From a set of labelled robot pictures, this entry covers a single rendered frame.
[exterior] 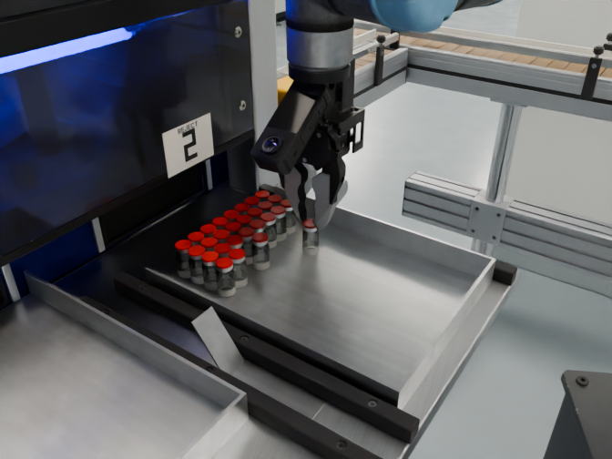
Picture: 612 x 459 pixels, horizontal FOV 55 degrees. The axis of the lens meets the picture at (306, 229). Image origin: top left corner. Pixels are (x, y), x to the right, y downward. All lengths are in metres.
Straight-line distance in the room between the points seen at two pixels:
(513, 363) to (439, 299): 1.27
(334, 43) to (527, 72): 0.88
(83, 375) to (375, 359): 0.30
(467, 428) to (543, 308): 0.64
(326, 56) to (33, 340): 0.45
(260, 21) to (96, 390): 0.51
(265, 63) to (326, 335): 0.41
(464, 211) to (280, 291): 1.03
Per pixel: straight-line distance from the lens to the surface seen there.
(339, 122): 0.69
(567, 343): 2.12
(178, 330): 0.69
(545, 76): 1.47
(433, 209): 1.72
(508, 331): 2.09
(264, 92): 0.88
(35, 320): 0.75
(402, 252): 0.80
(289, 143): 0.63
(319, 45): 0.65
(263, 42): 0.86
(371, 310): 0.70
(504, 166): 1.61
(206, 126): 0.79
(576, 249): 1.65
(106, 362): 0.67
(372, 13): 0.58
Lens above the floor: 1.33
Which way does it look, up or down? 32 degrees down
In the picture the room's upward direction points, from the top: straight up
